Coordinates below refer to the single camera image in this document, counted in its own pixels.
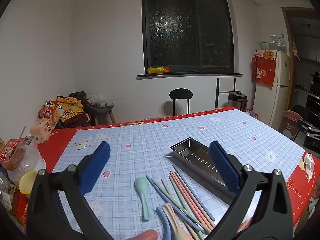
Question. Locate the blue chopstick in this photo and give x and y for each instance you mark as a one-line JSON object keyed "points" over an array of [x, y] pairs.
{"points": [[156, 185], [195, 192]]}

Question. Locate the yellow clothes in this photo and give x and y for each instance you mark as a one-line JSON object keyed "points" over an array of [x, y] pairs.
{"points": [[71, 106]]}

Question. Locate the pink chopstick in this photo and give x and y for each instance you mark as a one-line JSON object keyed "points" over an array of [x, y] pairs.
{"points": [[185, 192], [191, 192]]}

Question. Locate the dark rice cooker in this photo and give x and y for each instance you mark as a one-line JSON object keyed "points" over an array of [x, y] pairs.
{"points": [[237, 102]]}

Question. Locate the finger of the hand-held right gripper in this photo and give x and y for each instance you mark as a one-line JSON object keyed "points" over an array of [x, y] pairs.
{"points": [[306, 124], [313, 133]]}

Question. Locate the peach snack packet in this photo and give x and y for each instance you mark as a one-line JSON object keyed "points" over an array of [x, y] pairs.
{"points": [[43, 128]]}

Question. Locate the dark red clothes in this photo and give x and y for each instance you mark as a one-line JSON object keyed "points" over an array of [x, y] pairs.
{"points": [[80, 121]]}

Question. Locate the beige spoon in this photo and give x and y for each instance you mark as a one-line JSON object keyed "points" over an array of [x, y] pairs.
{"points": [[170, 212]]}

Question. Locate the black round chair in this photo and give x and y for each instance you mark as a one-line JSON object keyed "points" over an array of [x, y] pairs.
{"points": [[180, 95], [300, 111]]}

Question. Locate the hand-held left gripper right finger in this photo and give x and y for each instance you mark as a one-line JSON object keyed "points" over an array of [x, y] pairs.
{"points": [[223, 167]]}

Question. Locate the red tablecloth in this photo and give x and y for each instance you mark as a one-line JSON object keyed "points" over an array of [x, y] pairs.
{"points": [[52, 145]]}

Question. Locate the wooden door frame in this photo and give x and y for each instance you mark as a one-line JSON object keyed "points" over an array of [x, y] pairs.
{"points": [[287, 30]]}

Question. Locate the yellow snack packet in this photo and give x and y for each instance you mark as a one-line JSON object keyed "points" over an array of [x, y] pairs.
{"points": [[158, 70]]}

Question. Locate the white crumpled tissue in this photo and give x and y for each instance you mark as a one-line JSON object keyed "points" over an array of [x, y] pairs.
{"points": [[308, 163]]}

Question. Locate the black window sill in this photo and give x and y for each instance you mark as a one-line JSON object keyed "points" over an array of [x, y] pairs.
{"points": [[190, 75]]}

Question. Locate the cream mug yellow rim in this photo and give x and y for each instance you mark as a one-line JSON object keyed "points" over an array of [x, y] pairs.
{"points": [[27, 183]]}

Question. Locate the red printed cloth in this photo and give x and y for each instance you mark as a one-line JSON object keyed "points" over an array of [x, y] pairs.
{"points": [[262, 75]]}

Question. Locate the thin spoon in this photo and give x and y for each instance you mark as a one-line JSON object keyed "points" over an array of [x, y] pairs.
{"points": [[23, 133]]}

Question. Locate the orange snack bag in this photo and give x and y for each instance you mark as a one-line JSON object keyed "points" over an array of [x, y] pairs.
{"points": [[48, 110]]}

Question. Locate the blue spoon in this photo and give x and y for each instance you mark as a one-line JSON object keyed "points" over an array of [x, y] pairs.
{"points": [[161, 217]]}

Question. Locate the crumpled clear plastic bag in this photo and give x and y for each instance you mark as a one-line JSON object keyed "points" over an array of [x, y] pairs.
{"points": [[278, 41]]}

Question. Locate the blue checked table mat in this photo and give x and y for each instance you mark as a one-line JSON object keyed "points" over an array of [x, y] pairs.
{"points": [[150, 135]]}

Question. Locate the black metal rack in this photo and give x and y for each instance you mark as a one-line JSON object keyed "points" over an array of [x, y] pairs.
{"points": [[218, 92]]}

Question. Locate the grey stool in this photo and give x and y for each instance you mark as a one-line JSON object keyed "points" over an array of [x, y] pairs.
{"points": [[102, 110]]}

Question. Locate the dark window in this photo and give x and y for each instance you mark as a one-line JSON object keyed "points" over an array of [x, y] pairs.
{"points": [[187, 25]]}

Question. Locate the green spoon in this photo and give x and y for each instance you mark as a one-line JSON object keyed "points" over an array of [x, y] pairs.
{"points": [[141, 187]]}

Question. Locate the beige chopstick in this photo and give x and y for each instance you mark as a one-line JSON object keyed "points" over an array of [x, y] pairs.
{"points": [[167, 187]]}

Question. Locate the green bowl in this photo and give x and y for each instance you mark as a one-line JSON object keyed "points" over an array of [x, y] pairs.
{"points": [[265, 45]]}

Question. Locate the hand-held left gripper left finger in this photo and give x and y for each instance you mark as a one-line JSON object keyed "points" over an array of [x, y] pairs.
{"points": [[96, 167]]}

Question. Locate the metal utensil tray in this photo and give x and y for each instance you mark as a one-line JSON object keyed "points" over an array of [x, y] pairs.
{"points": [[192, 152]]}

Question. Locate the cream fridge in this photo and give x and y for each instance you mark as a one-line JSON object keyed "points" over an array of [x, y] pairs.
{"points": [[277, 92]]}

